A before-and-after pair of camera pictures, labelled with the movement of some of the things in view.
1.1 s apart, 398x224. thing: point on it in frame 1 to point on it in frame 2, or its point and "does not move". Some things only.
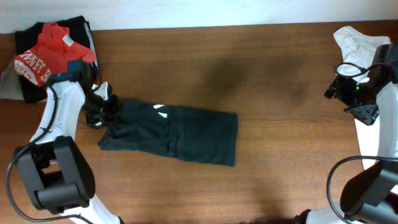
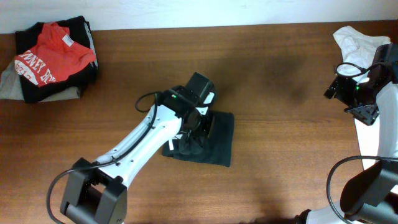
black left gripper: (114, 101) to (206, 127)
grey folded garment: (10, 83) does not move
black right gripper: (367, 115) does not move
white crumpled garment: (358, 50) does not move
